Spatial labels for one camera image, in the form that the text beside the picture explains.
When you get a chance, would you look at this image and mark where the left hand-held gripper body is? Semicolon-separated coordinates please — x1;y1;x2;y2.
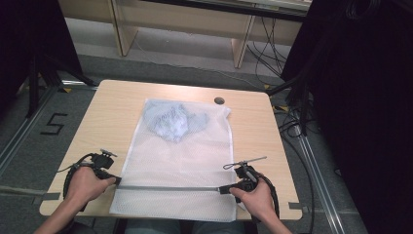
89;148;119;179

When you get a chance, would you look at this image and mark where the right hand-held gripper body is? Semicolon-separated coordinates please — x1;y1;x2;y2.
222;156;268;193

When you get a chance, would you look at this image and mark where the white mesh laundry bag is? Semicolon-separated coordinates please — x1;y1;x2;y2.
109;97;239;224

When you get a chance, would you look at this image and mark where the light blue printed garment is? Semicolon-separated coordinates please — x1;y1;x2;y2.
142;100;210;144

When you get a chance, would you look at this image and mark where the person's right hand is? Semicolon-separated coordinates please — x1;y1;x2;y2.
229;185;278;222

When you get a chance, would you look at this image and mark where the person's left hand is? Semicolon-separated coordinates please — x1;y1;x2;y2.
62;166;117;213

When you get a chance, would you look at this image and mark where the grey tape piece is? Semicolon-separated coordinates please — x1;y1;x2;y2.
287;201;310;211

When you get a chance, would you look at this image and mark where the black metal stand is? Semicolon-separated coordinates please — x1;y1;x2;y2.
266;73;315;137
24;53;99;119

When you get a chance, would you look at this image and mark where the black curtain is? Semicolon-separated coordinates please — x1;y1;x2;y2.
281;0;413;234
0;0;84;110

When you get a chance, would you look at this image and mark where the light wooden bench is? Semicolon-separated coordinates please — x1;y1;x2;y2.
57;0;314;69

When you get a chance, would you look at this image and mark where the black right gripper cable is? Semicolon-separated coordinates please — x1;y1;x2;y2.
252;169;282;219

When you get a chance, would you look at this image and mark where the aluminium floor rail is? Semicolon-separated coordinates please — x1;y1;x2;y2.
292;123;346;234
0;85;60;177

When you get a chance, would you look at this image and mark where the bundle of black floor cables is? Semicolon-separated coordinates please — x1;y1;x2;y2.
245;16;295;80

